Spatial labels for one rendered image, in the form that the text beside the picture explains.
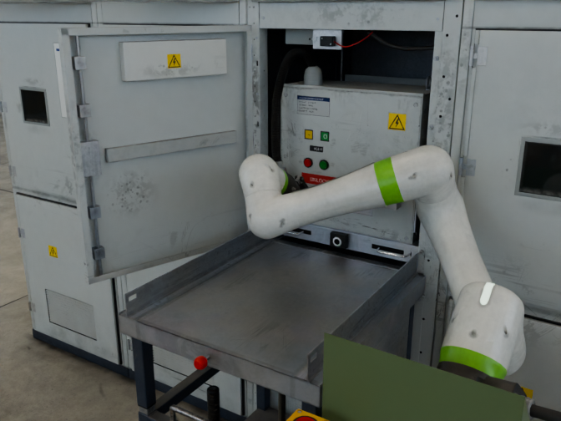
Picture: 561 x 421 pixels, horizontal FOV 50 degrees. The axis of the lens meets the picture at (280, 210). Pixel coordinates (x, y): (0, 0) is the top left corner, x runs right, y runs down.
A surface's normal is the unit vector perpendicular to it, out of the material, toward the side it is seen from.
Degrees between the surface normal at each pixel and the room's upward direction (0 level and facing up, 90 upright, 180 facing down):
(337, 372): 90
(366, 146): 90
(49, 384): 0
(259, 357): 0
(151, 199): 90
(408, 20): 90
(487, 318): 44
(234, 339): 0
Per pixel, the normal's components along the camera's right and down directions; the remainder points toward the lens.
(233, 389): -0.53, 0.26
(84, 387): 0.00, -0.95
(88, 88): 0.62, 0.25
